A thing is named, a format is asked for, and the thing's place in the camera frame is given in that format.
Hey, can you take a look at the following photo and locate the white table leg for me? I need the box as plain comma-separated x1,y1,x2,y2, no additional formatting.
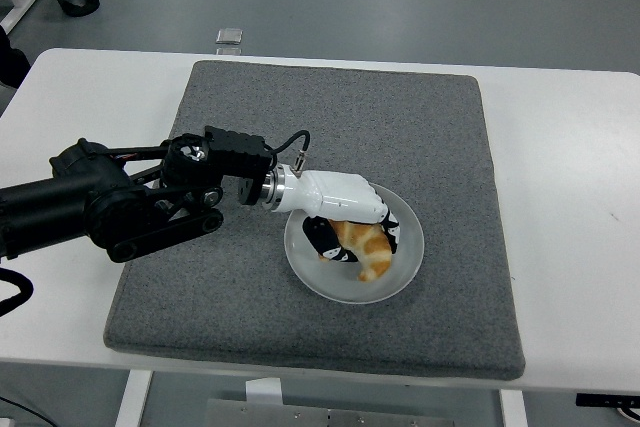
499,390,527,427
114,370,153,427

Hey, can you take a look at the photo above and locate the pale grey round plate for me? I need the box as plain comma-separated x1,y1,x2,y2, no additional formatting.
283,181,426,305

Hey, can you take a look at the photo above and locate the black table control box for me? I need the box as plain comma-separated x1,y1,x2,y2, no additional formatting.
575,392,640,408

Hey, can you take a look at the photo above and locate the grey felt mat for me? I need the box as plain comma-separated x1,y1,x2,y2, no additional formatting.
103,59,528,381

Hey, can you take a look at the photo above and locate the person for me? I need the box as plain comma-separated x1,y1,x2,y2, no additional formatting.
0,25,32,90

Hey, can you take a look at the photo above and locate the golden croissant bread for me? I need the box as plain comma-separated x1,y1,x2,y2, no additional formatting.
319,219,394,282

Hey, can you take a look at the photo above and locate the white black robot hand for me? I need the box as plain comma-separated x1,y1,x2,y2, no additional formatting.
282,169,402,265

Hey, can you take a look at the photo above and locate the white paper label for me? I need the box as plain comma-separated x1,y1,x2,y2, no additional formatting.
244,377,284,406

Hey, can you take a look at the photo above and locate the thin black floor cable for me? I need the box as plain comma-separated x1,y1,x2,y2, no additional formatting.
0,395,51,423

